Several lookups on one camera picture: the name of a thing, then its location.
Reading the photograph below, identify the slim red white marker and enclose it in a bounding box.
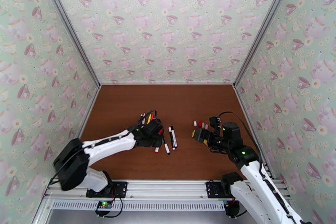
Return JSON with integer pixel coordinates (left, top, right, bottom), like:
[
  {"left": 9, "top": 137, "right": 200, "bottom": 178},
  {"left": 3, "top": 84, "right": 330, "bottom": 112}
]
[{"left": 155, "top": 129, "right": 163, "bottom": 154}]

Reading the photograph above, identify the slim black white marker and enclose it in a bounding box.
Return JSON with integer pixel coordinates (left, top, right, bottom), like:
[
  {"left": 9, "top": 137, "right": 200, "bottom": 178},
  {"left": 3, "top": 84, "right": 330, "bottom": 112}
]
[{"left": 162, "top": 136, "right": 171, "bottom": 155}]

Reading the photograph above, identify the thick black white marker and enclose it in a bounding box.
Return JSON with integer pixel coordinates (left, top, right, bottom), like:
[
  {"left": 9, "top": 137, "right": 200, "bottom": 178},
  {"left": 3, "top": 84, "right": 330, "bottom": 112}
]
[{"left": 168, "top": 125, "right": 178, "bottom": 150}]

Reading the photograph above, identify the small controller board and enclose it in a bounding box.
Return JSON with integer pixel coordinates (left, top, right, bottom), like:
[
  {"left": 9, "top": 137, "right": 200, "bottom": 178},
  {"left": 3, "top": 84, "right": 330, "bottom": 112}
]
[
  {"left": 223, "top": 199, "right": 241, "bottom": 218},
  {"left": 95, "top": 200, "right": 116, "bottom": 218}
]

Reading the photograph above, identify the grey metal shelf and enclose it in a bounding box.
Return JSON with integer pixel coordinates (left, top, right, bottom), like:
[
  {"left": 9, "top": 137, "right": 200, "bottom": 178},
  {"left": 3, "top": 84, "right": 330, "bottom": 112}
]
[{"left": 47, "top": 210, "right": 252, "bottom": 224}]

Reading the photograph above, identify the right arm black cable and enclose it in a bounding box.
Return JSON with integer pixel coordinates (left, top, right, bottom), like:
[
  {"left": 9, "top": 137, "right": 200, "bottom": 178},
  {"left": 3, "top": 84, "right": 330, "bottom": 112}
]
[{"left": 218, "top": 111, "right": 297, "bottom": 224}]

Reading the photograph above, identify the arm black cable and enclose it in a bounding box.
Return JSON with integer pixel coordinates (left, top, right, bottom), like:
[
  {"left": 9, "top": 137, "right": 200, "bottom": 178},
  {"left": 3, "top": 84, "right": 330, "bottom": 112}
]
[
  {"left": 49, "top": 110, "right": 158, "bottom": 187},
  {"left": 218, "top": 111, "right": 297, "bottom": 224}
]

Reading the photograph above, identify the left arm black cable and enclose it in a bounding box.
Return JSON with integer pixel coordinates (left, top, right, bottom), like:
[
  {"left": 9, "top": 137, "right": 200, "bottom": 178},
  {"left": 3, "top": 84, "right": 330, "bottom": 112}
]
[{"left": 49, "top": 110, "right": 158, "bottom": 187}]

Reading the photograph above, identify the aluminium side rail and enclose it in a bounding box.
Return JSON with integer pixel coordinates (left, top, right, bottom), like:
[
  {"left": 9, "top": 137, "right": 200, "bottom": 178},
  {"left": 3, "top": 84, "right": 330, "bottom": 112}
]
[
  {"left": 233, "top": 85, "right": 275, "bottom": 179},
  {"left": 76, "top": 85, "right": 102, "bottom": 141}
]

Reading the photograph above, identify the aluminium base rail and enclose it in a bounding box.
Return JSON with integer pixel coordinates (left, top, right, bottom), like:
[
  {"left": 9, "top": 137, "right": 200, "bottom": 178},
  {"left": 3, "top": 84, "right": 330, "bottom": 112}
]
[{"left": 43, "top": 178, "right": 292, "bottom": 201}]

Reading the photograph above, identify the perforated metal cable tray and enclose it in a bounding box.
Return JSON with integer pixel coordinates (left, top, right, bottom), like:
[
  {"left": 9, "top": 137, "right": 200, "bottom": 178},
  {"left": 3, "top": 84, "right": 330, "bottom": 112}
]
[{"left": 51, "top": 200, "right": 228, "bottom": 211}]

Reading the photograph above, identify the aluminium corner post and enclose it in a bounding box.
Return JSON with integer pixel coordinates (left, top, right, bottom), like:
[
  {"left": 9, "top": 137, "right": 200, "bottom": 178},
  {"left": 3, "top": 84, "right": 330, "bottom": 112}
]
[
  {"left": 35, "top": 0, "right": 102, "bottom": 88},
  {"left": 233, "top": 0, "right": 300, "bottom": 88}
]

